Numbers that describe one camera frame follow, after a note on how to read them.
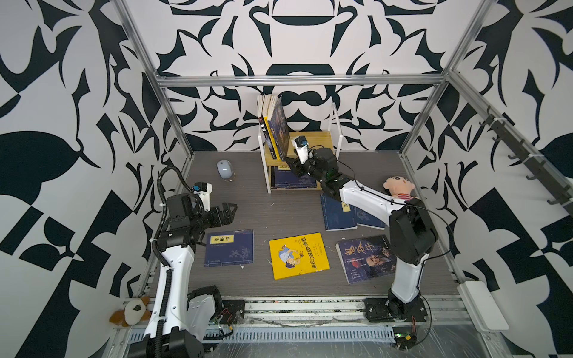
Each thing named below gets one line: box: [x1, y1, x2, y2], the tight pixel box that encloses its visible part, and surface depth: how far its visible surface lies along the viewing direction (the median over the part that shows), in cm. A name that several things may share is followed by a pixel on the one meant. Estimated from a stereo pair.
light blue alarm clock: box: [216, 159, 236, 182], surface depth 106 cm
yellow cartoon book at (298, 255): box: [268, 231, 331, 281], surface depth 87 cm
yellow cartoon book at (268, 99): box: [264, 94, 281, 161], surface depth 80 cm
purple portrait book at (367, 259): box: [334, 234, 397, 285], surface depth 85 cm
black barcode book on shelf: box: [256, 93, 277, 160], surface depth 81 cm
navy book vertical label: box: [320, 193, 358, 232], surface depth 97 cm
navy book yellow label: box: [270, 165, 318, 189], surface depth 104 cm
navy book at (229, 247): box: [204, 229, 255, 268], surface depth 90 cm
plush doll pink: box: [382, 176, 416, 202], surface depth 101 cm
